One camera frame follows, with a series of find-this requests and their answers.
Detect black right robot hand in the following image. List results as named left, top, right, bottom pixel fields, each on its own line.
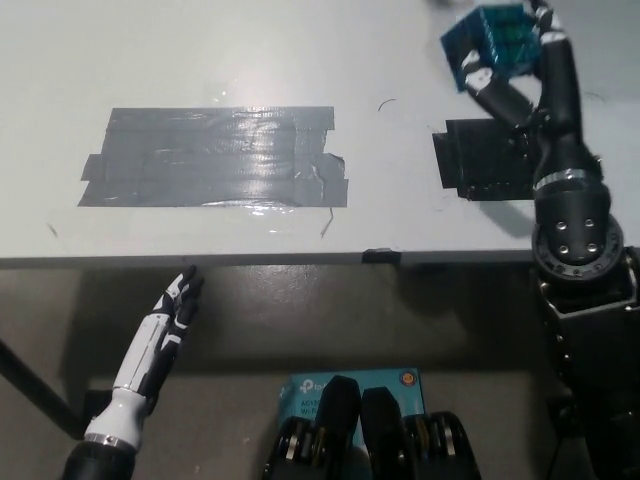
left=460, top=0, right=607, bottom=193

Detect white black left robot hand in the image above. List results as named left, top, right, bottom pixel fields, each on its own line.
left=82, top=265, right=207, bottom=450

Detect blue green rubik's cube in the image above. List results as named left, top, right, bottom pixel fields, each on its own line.
left=439, top=2, right=546, bottom=94

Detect black tape square marker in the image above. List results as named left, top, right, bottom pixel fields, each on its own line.
left=432, top=118, right=544, bottom=203

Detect black diagonal table leg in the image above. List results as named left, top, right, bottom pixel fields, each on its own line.
left=0, top=339, right=85, bottom=442

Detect teal router cardboard box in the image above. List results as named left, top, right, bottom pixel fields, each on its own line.
left=278, top=368, right=425, bottom=446

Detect small black tape piece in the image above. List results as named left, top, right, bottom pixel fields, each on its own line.
left=360, top=246, right=403, bottom=265

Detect grey duct tape patch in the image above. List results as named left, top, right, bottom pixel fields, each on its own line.
left=77, top=105, right=350, bottom=209

